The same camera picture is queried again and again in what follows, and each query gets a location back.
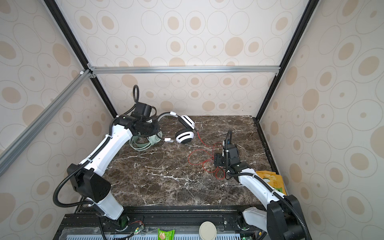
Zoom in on mint green headphones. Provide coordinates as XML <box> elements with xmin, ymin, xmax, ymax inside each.
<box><xmin>129</xmin><ymin>131</ymin><xmax>163</xmax><ymax>152</ymax></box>

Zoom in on white black red-cable headphones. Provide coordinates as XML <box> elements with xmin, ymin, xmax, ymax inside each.
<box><xmin>155</xmin><ymin>110</ymin><xmax>229</xmax><ymax>181</ymax></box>

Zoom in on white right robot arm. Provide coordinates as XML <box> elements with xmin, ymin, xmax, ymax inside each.
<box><xmin>214</xmin><ymin>141</ymin><xmax>312</xmax><ymax>240</ymax></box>

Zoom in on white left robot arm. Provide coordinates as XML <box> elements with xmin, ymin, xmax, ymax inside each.
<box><xmin>53</xmin><ymin>115</ymin><xmax>160</xmax><ymax>221</ymax></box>

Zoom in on yellow green snack bag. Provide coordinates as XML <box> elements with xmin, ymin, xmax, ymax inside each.
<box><xmin>256</xmin><ymin>171</ymin><xmax>287</xmax><ymax>195</ymax></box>

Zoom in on white round cap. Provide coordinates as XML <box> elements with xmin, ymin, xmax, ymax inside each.
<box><xmin>199</xmin><ymin>221</ymin><xmax>217</xmax><ymax>240</ymax></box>

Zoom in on green snack packet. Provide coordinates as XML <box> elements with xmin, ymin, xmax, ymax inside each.
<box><xmin>158</xmin><ymin>229</ymin><xmax>175</xmax><ymax>240</ymax></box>

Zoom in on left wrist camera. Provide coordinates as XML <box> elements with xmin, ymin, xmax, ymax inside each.
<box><xmin>131</xmin><ymin>102</ymin><xmax>157</xmax><ymax>121</ymax></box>

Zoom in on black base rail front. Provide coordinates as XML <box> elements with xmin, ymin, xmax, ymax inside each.
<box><xmin>53</xmin><ymin>205</ymin><xmax>313</xmax><ymax>240</ymax></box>

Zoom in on silver aluminium rail back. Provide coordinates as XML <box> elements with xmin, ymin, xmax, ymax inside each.
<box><xmin>91</xmin><ymin>66</ymin><xmax>280</xmax><ymax>74</ymax></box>

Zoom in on silver aluminium rail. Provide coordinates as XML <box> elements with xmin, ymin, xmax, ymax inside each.
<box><xmin>91</xmin><ymin>66</ymin><xmax>280</xmax><ymax>74</ymax></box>
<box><xmin>1</xmin><ymin>70</ymin><xmax>91</xmax><ymax>175</ymax></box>

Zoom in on black corner frame post left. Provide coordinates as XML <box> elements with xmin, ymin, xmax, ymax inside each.
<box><xmin>44</xmin><ymin>0</ymin><xmax>117</xmax><ymax>117</ymax></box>

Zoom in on black corner frame post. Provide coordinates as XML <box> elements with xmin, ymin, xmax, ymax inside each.
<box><xmin>255</xmin><ymin>0</ymin><xmax>319</xmax><ymax>121</ymax></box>
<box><xmin>44</xmin><ymin>0</ymin><xmax>117</xmax><ymax>117</ymax></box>

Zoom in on silver aluminium rail left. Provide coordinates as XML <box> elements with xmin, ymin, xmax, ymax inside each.
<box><xmin>1</xmin><ymin>70</ymin><xmax>91</xmax><ymax>175</ymax></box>

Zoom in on black corner frame post right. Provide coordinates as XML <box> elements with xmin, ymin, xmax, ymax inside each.
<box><xmin>255</xmin><ymin>0</ymin><xmax>319</xmax><ymax>121</ymax></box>

